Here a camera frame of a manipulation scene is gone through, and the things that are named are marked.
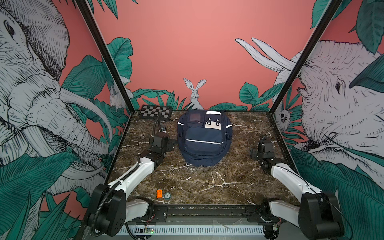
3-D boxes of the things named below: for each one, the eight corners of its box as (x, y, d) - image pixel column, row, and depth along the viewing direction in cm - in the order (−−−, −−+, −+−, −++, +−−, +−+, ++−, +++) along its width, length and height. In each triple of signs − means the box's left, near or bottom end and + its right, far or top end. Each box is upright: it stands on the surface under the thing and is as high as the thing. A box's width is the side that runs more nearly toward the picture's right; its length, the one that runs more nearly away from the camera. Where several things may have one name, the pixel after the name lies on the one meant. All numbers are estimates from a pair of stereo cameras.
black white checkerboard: (140, 119, 117) (139, 115, 114) (144, 108, 125) (142, 104, 122) (170, 119, 118) (169, 115, 114) (171, 108, 126) (171, 105, 122)
